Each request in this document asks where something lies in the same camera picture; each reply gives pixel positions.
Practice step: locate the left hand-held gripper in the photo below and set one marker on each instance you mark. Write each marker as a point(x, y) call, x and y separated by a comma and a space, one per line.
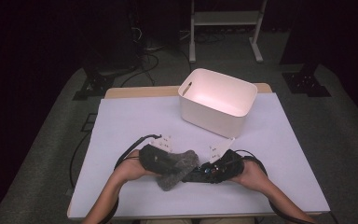
point(155, 160)

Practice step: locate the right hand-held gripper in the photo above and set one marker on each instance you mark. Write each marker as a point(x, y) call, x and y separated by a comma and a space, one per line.
point(227, 168)

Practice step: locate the grey felt pouch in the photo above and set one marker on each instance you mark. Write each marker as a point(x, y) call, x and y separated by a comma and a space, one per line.
point(183, 161)

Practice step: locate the white plastic storage bin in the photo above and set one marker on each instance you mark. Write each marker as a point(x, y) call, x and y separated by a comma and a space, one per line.
point(217, 102)

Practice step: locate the person's left hand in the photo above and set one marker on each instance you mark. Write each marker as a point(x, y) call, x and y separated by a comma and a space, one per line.
point(132, 168)

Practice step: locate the person's right hand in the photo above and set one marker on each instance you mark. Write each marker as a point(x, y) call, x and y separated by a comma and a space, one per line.
point(251, 175)

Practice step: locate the white table mat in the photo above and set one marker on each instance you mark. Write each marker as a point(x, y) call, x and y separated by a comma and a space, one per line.
point(143, 118)

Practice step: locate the black stand base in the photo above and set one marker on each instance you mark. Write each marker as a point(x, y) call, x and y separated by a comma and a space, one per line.
point(94, 85)
point(306, 84)

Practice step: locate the white metal stand frame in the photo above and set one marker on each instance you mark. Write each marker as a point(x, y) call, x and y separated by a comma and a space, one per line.
point(225, 18)

